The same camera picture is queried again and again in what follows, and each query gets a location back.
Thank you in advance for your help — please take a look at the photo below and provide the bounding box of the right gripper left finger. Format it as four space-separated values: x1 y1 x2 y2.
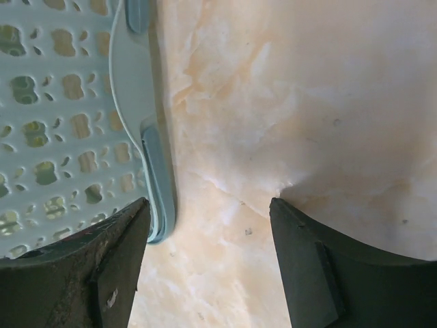
1 198 151 327

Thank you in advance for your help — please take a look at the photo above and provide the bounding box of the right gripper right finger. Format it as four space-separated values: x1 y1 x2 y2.
270 198 436 327

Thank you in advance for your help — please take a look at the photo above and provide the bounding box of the teal perforated basket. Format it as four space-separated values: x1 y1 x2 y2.
1 1 176 258

